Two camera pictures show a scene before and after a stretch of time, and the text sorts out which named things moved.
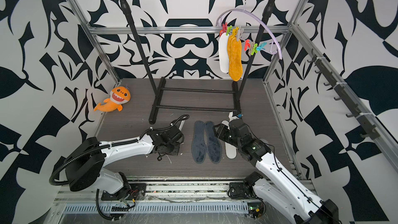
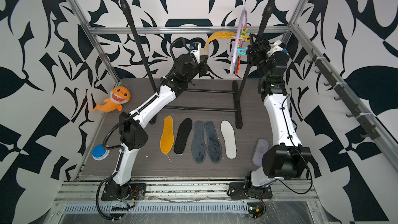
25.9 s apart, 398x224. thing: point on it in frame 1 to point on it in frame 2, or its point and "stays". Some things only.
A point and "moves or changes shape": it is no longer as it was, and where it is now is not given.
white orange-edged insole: x=223 y=53 to x=235 y=65
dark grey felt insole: x=213 y=144 stays
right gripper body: x=225 y=135 to x=259 y=57
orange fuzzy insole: x=235 y=67 moves or changes shape
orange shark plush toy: x=118 y=96 stays
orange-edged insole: x=231 y=151 stays
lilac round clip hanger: x=247 y=11 to x=237 y=46
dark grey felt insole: x=198 y=148 stays
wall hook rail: x=333 y=82 stays
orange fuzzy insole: x=229 y=46 to x=219 y=34
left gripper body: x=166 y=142 to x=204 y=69
